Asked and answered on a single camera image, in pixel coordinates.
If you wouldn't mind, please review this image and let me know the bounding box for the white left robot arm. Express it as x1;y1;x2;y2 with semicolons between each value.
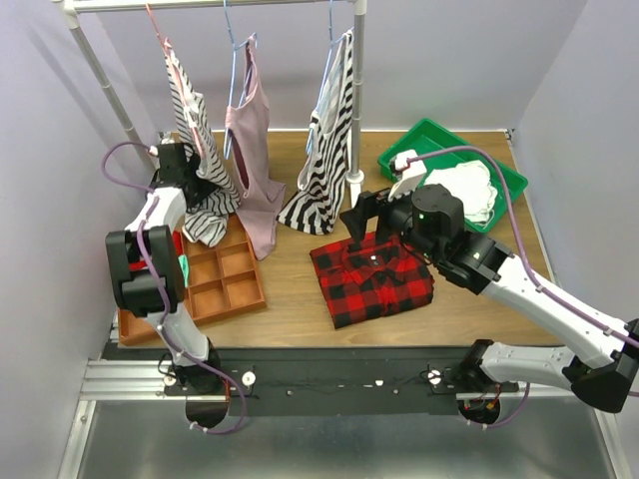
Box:
101;141;223;396

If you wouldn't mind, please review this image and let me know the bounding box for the thin striped tank top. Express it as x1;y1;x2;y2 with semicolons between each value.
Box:
164;49;241;246

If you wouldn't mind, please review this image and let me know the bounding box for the silver clothes rack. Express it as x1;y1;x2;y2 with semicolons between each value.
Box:
53;1;367;206

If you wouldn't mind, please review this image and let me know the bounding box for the red black plaid shirt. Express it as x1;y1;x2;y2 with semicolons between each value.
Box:
310;232;434;329

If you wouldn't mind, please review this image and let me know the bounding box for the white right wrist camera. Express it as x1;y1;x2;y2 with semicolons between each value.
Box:
388;150;427;201

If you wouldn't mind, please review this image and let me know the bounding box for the teal cloth bundle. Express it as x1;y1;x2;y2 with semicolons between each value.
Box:
178;254;190;287

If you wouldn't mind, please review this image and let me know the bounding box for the green plastic tray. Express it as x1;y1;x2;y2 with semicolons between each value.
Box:
377;119;528;233

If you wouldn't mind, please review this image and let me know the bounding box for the mauve tank top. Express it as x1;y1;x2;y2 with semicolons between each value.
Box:
225;35;286;260

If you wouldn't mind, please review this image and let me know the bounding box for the orange compartment organizer box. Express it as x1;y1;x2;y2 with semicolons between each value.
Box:
117;214;268;346

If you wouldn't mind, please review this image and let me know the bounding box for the blue hanger with mauve top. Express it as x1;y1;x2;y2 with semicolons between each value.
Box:
218;0;262;160

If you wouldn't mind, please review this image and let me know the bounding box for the white cloth in tray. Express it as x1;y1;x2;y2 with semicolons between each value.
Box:
424;160;498;229

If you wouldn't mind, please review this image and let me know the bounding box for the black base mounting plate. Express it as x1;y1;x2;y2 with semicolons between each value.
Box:
164;347;520;418

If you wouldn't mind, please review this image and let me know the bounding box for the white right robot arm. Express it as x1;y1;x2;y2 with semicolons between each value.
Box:
340;185;638;413

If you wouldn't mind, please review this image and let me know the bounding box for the bold black white striped top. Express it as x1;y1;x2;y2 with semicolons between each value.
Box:
278;40;353;236

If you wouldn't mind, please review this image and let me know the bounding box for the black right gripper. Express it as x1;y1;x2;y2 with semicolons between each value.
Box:
338;176;440;262

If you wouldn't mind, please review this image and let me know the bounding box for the pink wire hanger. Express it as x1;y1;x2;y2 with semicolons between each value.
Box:
145;3;204;157

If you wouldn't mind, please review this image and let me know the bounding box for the blue hanger with striped top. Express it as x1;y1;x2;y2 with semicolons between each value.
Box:
312;1;353;133

